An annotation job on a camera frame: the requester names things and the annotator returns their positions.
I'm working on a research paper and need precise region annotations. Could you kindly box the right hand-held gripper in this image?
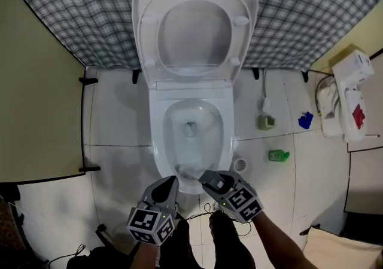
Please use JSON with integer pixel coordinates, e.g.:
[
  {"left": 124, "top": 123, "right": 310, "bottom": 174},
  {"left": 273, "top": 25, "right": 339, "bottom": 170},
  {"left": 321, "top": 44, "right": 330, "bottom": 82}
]
[{"left": 199, "top": 170, "right": 266, "bottom": 223}]

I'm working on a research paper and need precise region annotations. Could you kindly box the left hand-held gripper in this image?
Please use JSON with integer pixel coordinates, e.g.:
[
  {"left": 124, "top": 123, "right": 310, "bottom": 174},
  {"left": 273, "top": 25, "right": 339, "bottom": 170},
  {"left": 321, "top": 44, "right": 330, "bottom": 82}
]
[{"left": 126, "top": 175, "right": 181, "bottom": 246}]

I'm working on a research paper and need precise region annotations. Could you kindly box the large white toilet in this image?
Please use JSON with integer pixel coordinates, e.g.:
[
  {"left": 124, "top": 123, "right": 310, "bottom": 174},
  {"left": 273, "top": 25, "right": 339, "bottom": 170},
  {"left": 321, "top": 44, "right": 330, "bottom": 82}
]
[{"left": 131, "top": 0, "right": 260, "bottom": 195}]

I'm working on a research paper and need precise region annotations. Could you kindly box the person's left forearm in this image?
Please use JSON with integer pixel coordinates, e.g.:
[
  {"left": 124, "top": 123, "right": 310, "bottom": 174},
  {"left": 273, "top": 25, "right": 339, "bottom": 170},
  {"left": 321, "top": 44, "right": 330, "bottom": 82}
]
[{"left": 130, "top": 239, "right": 161, "bottom": 269}]

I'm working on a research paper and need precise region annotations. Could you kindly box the person's right forearm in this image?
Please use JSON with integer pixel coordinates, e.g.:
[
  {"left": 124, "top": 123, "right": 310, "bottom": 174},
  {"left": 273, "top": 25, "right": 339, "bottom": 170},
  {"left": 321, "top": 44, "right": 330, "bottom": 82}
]
[{"left": 253, "top": 210, "right": 305, "bottom": 269}]

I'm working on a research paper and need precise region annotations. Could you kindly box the white toilet brush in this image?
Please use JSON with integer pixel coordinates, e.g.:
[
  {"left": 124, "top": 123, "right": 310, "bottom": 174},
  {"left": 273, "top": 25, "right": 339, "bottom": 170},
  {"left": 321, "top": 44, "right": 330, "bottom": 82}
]
[{"left": 257, "top": 68, "right": 272, "bottom": 112}]

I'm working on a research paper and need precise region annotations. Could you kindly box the small white toilet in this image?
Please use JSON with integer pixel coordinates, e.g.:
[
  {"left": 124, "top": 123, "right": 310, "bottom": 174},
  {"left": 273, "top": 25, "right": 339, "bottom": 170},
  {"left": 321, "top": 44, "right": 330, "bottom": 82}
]
[{"left": 315, "top": 49, "right": 375, "bottom": 143}]

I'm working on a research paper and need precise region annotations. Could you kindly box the person's left leg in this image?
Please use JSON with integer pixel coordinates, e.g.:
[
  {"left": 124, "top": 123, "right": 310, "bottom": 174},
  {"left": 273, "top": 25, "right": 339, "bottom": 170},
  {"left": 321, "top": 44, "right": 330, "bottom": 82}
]
[{"left": 157, "top": 215, "right": 207, "bottom": 269}]

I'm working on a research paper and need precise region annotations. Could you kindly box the person's leg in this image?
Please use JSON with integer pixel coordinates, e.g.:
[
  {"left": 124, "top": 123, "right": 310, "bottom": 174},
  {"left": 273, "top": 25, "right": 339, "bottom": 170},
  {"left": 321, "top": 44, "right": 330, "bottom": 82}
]
[
  {"left": 157, "top": 215, "right": 207, "bottom": 269},
  {"left": 208, "top": 210, "right": 267, "bottom": 269}
]

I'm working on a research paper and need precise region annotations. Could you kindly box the person's right leg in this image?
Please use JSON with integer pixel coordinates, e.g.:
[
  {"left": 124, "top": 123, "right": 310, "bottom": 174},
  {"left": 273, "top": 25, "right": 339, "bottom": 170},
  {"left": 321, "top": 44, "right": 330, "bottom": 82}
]
[{"left": 208, "top": 210, "right": 267, "bottom": 269}]

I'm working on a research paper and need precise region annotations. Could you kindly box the green plastic bottle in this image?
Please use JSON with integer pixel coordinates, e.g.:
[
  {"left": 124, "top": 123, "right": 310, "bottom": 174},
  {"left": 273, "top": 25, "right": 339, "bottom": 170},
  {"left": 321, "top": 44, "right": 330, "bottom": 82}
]
[{"left": 268, "top": 149, "right": 291, "bottom": 163}]

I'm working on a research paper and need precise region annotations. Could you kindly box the green brush holder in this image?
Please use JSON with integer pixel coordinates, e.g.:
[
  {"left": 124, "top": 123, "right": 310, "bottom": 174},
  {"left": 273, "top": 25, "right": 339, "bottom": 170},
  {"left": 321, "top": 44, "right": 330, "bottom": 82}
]
[{"left": 258, "top": 114, "right": 276, "bottom": 130}]

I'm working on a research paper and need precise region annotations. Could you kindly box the black office chair base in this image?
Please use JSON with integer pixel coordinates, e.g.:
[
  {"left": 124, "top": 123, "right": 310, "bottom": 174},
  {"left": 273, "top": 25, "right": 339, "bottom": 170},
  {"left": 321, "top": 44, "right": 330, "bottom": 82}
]
[{"left": 66, "top": 223, "right": 141, "bottom": 269}]

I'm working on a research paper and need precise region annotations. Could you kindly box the cream fabric cushion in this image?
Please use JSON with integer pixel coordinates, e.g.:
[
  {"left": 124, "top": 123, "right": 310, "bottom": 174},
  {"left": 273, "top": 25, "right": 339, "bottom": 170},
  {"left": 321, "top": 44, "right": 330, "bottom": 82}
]
[{"left": 302, "top": 227, "right": 383, "bottom": 269}]

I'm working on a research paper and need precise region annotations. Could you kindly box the red cloth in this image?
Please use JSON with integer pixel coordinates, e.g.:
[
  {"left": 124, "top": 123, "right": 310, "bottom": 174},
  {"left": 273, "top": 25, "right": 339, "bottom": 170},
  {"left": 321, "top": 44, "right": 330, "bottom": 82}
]
[{"left": 352, "top": 105, "right": 367, "bottom": 127}]

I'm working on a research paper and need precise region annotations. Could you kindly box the beige partition panel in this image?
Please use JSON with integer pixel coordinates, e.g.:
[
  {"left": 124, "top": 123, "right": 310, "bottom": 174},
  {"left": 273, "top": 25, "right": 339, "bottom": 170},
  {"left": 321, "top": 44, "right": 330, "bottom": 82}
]
[{"left": 0, "top": 0, "right": 87, "bottom": 184}]

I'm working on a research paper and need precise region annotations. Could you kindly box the yellow partition panel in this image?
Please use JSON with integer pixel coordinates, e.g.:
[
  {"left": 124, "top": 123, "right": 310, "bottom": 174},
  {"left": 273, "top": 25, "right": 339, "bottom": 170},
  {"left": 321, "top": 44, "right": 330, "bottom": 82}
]
[{"left": 309, "top": 0, "right": 383, "bottom": 76}]

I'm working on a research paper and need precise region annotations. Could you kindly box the grey plaid curtain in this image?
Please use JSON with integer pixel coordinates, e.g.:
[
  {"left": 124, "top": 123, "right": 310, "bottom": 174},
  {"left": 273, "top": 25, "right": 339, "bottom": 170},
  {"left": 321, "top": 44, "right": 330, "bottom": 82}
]
[{"left": 4, "top": 0, "right": 379, "bottom": 73}]

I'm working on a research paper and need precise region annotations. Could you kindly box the thin black cable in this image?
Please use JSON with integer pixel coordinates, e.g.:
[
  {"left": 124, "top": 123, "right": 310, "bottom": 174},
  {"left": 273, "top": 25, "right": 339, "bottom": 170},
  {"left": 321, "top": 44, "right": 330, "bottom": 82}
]
[{"left": 179, "top": 203, "right": 255, "bottom": 237}]

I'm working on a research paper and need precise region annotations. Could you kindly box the dark flexible hose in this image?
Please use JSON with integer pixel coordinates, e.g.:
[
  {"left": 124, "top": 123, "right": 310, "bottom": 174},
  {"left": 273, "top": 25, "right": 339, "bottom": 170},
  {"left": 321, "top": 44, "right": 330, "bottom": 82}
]
[{"left": 314, "top": 75, "right": 335, "bottom": 116}]

